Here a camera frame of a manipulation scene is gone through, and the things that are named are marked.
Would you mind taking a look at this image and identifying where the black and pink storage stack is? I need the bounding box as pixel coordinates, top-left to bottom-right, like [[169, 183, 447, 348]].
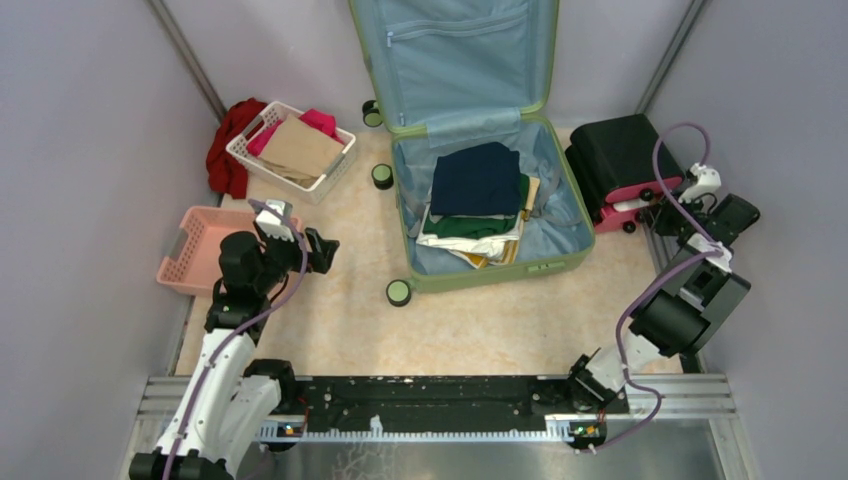
[[565, 114, 685, 234]]

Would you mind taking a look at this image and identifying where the pink plastic basket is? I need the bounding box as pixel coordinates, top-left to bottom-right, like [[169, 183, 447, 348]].
[[156, 206, 303, 298]]

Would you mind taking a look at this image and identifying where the navy blue garment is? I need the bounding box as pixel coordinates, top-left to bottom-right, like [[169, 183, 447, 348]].
[[430, 142, 523, 216]]

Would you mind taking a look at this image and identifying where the green hard-shell suitcase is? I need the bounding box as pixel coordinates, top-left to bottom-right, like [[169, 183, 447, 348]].
[[349, 1, 595, 306]]

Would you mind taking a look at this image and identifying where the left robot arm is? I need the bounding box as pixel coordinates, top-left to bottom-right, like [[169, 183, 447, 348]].
[[128, 228, 340, 479]]

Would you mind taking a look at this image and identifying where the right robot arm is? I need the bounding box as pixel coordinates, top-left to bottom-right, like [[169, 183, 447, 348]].
[[566, 194, 760, 411]]

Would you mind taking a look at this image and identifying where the red cloth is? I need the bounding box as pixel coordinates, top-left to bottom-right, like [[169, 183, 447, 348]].
[[205, 97, 267, 200]]

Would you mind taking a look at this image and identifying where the tan folded cloth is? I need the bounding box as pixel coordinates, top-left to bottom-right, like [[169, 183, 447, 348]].
[[258, 140, 344, 188]]

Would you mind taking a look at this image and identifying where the white plastic basket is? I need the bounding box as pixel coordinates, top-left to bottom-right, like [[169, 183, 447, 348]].
[[226, 101, 357, 205]]

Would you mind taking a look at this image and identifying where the magenta cloth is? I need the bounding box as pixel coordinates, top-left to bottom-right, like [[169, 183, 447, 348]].
[[247, 109, 345, 156]]

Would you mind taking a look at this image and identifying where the green folded garment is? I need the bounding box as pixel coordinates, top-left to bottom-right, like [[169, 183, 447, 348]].
[[422, 174, 535, 240]]

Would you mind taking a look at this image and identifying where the white folded garment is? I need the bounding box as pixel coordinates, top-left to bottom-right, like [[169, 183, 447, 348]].
[[415, 217, 524, 259]]

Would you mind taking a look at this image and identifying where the yellow patterned garment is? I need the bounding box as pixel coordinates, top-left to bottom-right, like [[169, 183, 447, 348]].
[[457, 238, 521, 271]]

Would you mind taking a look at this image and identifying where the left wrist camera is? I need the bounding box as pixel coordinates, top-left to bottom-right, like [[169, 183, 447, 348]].
[[255, 199, 294, 241]]

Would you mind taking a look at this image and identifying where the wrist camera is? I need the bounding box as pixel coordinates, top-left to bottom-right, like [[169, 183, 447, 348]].
[[677, 163, 722, 204], [255, 199, 294, 241]]

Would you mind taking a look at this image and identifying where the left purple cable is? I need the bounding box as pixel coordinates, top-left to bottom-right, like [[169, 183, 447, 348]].
[[160, 198, 311, 480]]

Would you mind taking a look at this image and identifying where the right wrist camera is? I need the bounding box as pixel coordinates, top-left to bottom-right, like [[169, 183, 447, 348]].
[[677, 163, 722, 204]]

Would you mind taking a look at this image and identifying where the right aluminium corner post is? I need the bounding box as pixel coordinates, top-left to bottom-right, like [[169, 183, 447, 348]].
[[635, 0, 710, 114]]

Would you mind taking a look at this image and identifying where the aluminium corner post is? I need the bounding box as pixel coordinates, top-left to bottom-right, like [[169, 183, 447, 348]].
[[144, 0, 227, 122], [635, 0, 710, 114]]

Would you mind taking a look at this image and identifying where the left aluminium corner post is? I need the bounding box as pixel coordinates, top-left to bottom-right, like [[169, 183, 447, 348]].
[[144, 0, 227, 122]]

